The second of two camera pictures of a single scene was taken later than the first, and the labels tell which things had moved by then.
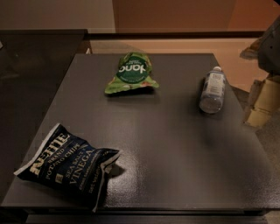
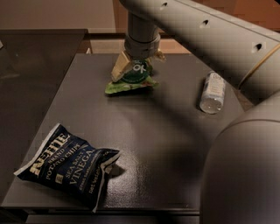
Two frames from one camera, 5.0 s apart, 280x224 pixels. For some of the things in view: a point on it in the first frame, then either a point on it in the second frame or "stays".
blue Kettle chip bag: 66,166 stays
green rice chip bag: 134,70 stays
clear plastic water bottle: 212,95 stays
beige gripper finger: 264,101 to 137,45
